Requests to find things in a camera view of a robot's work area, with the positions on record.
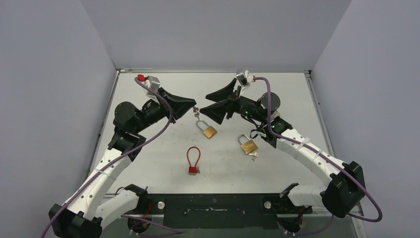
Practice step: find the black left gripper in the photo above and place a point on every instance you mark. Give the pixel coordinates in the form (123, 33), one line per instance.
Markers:
(180, 105)

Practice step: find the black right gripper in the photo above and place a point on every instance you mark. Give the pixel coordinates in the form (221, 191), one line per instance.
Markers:
(235, 102)

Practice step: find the small key bunch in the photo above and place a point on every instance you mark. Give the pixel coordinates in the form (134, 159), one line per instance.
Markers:
(196, 113)

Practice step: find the brass padlock long shackle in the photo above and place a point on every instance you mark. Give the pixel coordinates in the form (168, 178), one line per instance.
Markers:
(207, 130)

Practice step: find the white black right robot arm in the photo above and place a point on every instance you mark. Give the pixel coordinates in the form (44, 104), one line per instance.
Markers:
(342, 183)

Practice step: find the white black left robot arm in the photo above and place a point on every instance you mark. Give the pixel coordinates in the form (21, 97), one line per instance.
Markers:
(85, 215)

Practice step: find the brass padlock with key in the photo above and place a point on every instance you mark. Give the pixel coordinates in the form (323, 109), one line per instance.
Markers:
(248, 146)

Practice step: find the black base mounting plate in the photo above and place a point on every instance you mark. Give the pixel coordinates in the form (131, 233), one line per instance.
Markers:
(220, 211)

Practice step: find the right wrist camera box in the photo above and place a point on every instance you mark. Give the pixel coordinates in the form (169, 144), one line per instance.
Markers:
(244, 77)

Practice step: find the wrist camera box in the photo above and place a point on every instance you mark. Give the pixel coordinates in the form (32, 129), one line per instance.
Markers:
(244, 77)
(151, 85)

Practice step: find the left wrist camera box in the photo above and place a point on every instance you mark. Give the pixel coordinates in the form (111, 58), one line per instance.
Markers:
(151, 85)

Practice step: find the red cable padlock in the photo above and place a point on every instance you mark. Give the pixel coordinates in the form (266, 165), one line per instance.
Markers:
(193, 168)

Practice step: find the aluminium table edge rail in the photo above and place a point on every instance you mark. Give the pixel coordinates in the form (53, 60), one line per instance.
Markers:
(316, 103)

